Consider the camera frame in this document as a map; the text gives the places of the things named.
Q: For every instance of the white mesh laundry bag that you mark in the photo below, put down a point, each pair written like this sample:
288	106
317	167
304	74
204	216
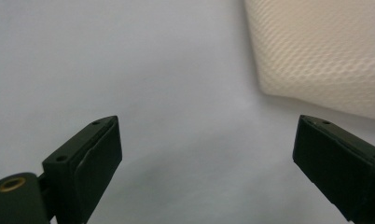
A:
325	46

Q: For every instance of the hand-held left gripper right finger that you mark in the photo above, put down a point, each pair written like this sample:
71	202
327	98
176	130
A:
335	165

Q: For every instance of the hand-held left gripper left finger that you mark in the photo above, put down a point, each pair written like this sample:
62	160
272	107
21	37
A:
89	168

